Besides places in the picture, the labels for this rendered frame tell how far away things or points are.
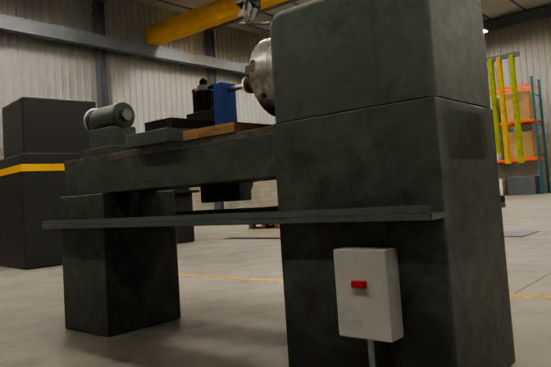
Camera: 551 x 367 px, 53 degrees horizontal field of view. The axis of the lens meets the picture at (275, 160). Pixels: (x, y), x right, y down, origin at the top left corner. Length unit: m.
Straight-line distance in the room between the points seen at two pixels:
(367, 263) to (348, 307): 0.15
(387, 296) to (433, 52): 0.70
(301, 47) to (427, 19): 0.44
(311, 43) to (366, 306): 0.85
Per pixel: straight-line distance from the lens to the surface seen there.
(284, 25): 1.96
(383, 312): 1.66
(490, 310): 1.92
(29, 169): 6.58
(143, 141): 2.47
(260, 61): 2.10
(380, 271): 1.64
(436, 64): 1.68
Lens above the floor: 0.61
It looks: 4 degrees up
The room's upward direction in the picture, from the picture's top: 4 degrees counter-clockwise
